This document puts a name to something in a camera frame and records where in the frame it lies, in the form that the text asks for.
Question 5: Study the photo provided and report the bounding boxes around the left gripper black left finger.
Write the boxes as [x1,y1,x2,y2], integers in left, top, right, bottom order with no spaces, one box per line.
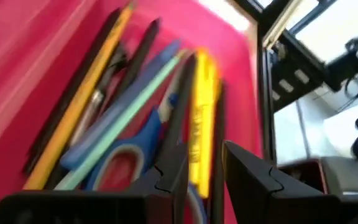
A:
[0,141,190,224]

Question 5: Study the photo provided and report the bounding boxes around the black pen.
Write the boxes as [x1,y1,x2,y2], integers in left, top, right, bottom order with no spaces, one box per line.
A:
[22,7,123,175]
[209,82,227,224]
[69,17,162,147]
[162,53,198,156]

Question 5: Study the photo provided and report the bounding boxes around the green pencil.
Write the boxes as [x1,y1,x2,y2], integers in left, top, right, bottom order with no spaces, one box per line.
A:
[53,49,186,191]

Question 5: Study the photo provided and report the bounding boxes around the black metal table frame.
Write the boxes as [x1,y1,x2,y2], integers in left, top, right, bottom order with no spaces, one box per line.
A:
[234,0,329,166]

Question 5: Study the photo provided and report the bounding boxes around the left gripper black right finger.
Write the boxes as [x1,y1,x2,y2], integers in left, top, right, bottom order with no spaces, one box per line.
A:
[222,139,358,224]

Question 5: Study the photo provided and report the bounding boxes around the dark red bin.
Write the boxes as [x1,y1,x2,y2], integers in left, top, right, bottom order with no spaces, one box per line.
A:
[277,157,328,194]

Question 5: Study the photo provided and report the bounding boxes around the pink plastic supply box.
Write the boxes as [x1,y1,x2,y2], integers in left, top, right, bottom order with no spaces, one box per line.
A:
[0,0,264,224]

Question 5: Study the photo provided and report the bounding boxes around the blue pen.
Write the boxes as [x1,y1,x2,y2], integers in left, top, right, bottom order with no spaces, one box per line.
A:
[60,39,182,170]

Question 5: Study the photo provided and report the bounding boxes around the yellow wooden pencil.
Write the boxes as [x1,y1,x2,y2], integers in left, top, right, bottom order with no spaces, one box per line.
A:
[22,1,135,191]

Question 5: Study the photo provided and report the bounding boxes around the blue handled scissors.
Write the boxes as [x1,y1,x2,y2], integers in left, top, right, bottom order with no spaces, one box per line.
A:
[82,52,209,224]

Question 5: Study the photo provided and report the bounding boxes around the silver mount bracket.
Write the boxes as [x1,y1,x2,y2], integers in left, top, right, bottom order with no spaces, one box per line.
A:
[262,0,306,49]

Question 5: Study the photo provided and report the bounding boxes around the yellow highlighter marker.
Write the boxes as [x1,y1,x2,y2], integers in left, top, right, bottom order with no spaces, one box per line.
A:
[188,48,223,199]

